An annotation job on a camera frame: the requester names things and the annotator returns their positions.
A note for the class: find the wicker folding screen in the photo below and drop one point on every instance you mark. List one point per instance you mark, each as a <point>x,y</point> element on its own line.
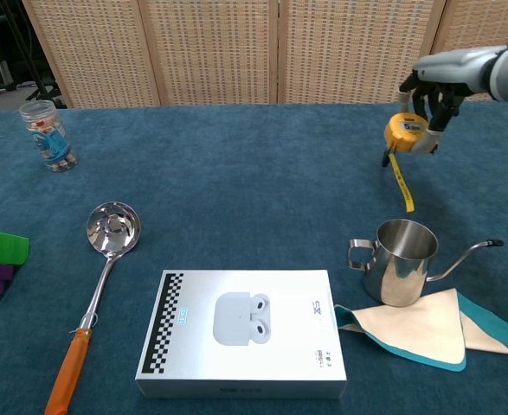
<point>219,52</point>

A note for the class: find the clear plastic jar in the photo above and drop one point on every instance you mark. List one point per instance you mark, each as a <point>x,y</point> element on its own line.
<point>50,138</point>

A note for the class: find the white earbuds box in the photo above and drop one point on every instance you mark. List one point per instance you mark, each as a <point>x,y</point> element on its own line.
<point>240,337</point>

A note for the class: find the blue table mat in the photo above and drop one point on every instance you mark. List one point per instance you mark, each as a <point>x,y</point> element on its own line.
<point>245,181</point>

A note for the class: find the yellow tape measure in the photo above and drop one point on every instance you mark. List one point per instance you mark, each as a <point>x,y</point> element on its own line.
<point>405,129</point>

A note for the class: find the cream and teal cloth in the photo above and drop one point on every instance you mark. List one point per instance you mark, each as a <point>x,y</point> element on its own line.
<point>422,328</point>

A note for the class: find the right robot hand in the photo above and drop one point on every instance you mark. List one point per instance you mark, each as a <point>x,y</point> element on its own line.
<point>452,69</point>

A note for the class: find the green building block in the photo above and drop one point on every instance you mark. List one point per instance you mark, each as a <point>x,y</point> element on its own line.
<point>0,248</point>

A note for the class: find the steel gooseneck pitcher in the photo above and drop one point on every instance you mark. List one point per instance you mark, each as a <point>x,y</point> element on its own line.
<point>398,272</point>

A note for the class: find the black tripod stand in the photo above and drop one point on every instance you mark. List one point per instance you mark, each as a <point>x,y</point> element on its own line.
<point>41,84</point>

